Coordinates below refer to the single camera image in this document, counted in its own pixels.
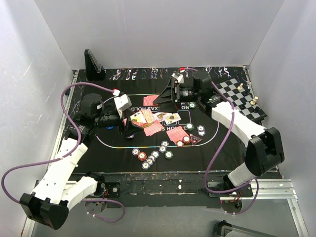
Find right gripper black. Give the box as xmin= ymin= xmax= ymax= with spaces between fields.
xmin=153 ymin=77 xmax=200 ymax=114

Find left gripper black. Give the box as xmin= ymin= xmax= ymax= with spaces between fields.
xmin=95 ymin=108 xmax=144 ymax=136

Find red playing card deck box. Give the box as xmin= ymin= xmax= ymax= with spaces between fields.
xmin=130 ymin=109 xmax=155 ymax=128

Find face up playing card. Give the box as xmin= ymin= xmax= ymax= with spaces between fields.
xmin=163 ymin=113 xmax=181 ymax=125

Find green chips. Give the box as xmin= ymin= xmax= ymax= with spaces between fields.
xmin=188 ymin=102 xmax=196 ymax=109

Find red cards pile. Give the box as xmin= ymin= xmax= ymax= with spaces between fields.
xmin=144 ymin=120 xmax=163 ymax=136

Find red poker chip stack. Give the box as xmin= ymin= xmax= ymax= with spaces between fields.
xmin=138 ymin=152 xmax=147 ymax=161

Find blue poker chip stack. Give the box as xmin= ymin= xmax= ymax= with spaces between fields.
xmin=142 ymin=151 xmax=159 ymax=170

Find red chips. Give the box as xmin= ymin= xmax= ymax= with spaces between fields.
xmin=176 ymin=136 xmax=191 ymax=147

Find green poker chip stack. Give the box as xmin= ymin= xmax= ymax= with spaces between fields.
xmin=165 ymin=151 xmax=173 ymax=160

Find black triangular dealer button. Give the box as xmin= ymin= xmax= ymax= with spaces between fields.
xmin=190 ymin=134 xmax=202 ymax=146

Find red card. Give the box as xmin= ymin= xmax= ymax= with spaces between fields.
xmin=173 ymin=137 xmax=191 ymax=146

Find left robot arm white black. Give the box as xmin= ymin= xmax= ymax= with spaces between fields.
xmin=19 ymin=93 xmax=133 ymax=230

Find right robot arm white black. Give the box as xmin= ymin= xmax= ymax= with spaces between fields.
xmin=153 ymin=71 xmax=285 ymax=196

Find black poker felt mat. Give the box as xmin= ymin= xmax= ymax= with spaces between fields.
xmin=74 ymin=79 xmax=245 ymax=174

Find black card shoe holder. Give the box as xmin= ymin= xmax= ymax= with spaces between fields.
xmin=84 ymin=49 xmax=106 ymax=81

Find black silver chess board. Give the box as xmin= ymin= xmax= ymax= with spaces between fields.
xmin=217 ymin=79 xmax=267 ymax=123

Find black case bottom corner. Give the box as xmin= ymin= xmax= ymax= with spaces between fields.
xmin=213 ymin=220 xmax=273 ymax=237

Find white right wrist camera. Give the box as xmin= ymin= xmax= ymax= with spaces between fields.
xmin=171 ymin=73 xmax=184 ymax=84

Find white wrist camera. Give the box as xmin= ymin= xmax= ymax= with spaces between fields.
xmin=114 ymin=94 xmax=132 ymax=112
xmin=171 ymin=73 xmax=184 ymax=84

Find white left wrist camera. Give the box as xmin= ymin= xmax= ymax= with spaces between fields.
xmin=114 ymin=94 xmax=132 ymax=112

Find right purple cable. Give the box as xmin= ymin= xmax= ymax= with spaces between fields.
xmin=180 ymin=67 xmax=259 ymax=215

